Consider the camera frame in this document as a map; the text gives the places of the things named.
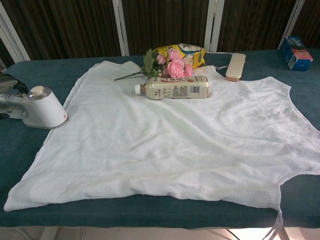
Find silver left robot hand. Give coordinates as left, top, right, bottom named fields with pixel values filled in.
left=0, top=71, right=29, bottom=120

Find white handheld steam iron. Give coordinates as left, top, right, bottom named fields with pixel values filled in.
left=0, top=85, right=70, bottom=130

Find white sleeveless garment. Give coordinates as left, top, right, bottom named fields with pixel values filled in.
left=3, top=51, right=320, bottom=240

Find brown folding screen white frames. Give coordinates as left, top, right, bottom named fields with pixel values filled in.
left=0, top=0, right=320, bottom=70

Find beige milk tea bottle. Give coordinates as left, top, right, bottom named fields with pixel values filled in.
left=134, top=75, right=210, bottom=101

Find pink artificial flower bouquet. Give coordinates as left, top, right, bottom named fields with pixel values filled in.
left=114, top=48, right=195, bottom=81

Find yellow snack bag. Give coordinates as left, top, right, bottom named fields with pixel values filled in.
left=152, top=43, right=207, bottom=70

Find beige rectangular case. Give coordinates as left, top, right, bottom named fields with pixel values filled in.
left=225, top=53, right=247, bottom=83

